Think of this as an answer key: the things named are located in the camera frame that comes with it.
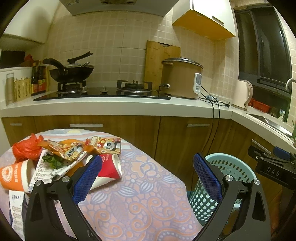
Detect orange paper cup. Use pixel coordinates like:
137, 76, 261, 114
1, 160, 36, 193

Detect sauce bottles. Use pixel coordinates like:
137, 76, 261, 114
31, 62, 48, 96

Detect black power cable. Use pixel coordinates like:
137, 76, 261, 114
191, 85, 231, 186

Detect chrome sink faucet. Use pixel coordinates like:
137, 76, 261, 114
285, 78, 296, 91

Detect yellow plastic basket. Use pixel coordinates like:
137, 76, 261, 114
14, 78, 32, 102

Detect steel kitchen sink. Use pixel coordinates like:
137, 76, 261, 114
247, 113, 292, 138

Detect green leafy vegetable scrap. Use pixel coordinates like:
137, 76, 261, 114
42, 154, 64, 169

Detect panda snack wrapper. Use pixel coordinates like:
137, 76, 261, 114
83, 136, 121, 155
38, 139, 84, 161

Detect white patterned paper wrapper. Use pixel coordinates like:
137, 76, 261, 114
28, 150, 87, 193

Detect black gas stove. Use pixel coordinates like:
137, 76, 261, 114
33, 80, 171, 101

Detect dark kitchen window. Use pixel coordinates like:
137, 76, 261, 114
234, 4, 292, 94

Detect white printed paper leaflet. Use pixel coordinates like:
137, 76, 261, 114
9, 190, 29, 240

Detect brown rice cooker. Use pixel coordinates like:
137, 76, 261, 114
159, 57, 203, 99

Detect red box on windowsill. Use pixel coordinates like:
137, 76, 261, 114
249, 98, 270, 113

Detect white power meter plug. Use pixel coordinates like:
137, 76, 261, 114
193, 73, 202, 95

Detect range hood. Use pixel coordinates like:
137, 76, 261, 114
60, 0, 178, 16

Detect wooden base cabinets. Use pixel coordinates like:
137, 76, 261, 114
1, 115, 287, 209

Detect orange peel piece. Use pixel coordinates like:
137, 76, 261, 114
65, 161, 84, 177

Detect floral pink tablecloth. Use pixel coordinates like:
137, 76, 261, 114
0, 128, 204, 241

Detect black wok with lid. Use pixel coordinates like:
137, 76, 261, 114
42, 51, 94, 83

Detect wooden cutting board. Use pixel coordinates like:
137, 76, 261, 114
144, 41, 181, 90

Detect white upper cabinet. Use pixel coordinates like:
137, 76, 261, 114
172, 0, 236, 41

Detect light blue perforated trash basket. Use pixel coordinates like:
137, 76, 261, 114
189, 153, 256, 225

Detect white electric kettle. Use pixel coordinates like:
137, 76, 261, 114
232, 79, 253, 111

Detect red paper cup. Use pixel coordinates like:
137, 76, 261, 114
90, 154, 122, 190

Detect orange plastic bag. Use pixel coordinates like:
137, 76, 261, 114
12, 133, 44, 163

